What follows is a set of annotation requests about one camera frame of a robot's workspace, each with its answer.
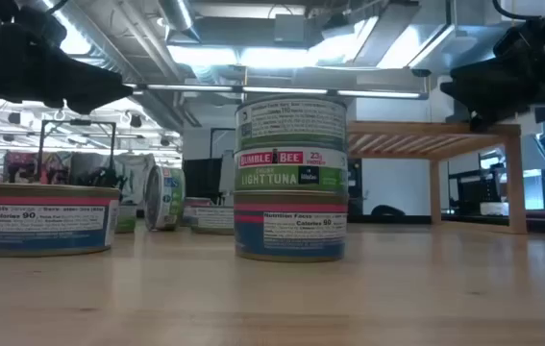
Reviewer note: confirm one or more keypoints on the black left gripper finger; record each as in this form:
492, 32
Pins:
94, 86

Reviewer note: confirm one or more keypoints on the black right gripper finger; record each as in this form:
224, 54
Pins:
488, 91

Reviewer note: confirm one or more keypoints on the wooden slatted shelf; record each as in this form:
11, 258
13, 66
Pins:
445, 130

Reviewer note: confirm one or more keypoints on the background black robot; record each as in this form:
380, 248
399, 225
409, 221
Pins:
104, 179

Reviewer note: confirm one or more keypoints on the grey cloth sheet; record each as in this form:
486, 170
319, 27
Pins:
135, 173

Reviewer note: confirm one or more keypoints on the black mesh rack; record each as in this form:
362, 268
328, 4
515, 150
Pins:
474, 192

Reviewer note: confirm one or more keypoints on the colourful patterned cloth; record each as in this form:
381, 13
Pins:
22, 165

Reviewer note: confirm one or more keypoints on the black monitor panel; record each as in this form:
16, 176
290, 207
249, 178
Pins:
202, 178

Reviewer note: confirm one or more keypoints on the black rounded object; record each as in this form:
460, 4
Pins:
387, 210

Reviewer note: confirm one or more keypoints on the black cabinet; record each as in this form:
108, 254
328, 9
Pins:
354, 187

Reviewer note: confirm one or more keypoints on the long ceiling strip light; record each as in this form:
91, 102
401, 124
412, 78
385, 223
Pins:
281, 90

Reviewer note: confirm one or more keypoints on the black background rig frame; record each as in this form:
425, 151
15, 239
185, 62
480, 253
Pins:
80, 123

